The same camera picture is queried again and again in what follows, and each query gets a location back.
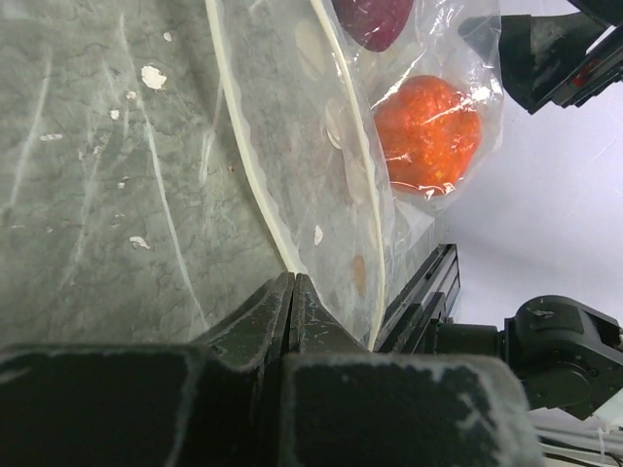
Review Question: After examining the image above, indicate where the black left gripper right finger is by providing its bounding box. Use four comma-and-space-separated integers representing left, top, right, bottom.
284, 274, 545, 466

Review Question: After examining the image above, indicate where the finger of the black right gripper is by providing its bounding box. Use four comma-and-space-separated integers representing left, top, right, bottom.
458, 12, 613, 114

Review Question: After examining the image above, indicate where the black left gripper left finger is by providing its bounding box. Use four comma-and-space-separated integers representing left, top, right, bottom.
1, 273, 295, 466

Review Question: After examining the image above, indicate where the purple fake fruit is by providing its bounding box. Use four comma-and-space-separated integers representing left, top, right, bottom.
332, 0, 414, 53

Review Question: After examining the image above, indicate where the polka dot zip bag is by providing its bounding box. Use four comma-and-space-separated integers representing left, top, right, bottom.
206, 1, 503, 346

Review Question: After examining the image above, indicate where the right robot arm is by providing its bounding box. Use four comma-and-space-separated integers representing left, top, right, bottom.
425, 1, 622, 420

